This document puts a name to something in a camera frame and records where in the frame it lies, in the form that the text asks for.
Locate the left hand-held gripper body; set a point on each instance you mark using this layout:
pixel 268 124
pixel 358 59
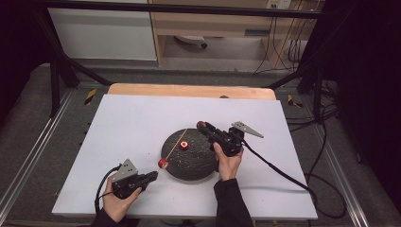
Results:
pixel 126 181

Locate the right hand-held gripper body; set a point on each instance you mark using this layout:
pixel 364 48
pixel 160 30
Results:
pixel 231 143

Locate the cored red hawthorn fruit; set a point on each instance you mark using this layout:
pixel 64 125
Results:
pixel 184 145
pixel 162 163
pixel 200 125

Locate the round black plate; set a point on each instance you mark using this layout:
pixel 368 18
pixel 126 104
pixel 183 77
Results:
pixel 192 164

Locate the thin wooden skewer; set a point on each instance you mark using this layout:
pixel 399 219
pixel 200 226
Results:
pixel 176 145

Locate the person's right hand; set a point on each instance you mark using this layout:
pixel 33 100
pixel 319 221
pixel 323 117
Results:
pixel 228 165

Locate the person's left hand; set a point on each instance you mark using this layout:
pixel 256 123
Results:
pixel 118 206

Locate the wooden table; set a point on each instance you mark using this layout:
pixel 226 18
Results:
pixel 189 91

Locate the white table board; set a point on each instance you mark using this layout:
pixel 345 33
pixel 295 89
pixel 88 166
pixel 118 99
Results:
pixel 135 126

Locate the yellow black tape strip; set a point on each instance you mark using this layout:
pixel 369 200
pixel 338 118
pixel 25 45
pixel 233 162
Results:
pixel 294 101
pixel 90 96

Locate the white chair base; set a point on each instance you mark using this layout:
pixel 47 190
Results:
pixel 190 39

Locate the black metal stand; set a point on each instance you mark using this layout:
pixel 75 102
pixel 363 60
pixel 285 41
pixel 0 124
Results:
pixel 55 88
pixel 317 91

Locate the light wooden desk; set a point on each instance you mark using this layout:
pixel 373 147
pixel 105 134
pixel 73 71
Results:
pixel 201 25

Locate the black metal crossbar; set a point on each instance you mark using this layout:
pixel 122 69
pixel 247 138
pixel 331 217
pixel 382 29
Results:
pixel 189 8

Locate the white power strip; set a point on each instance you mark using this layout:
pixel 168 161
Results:
pixel 279 3

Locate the white cabinet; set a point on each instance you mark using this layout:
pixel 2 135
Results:
pixel 101 34

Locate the aluminium floor rail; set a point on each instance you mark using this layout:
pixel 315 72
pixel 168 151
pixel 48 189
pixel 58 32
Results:
pixel 343 183
pixel 34 151

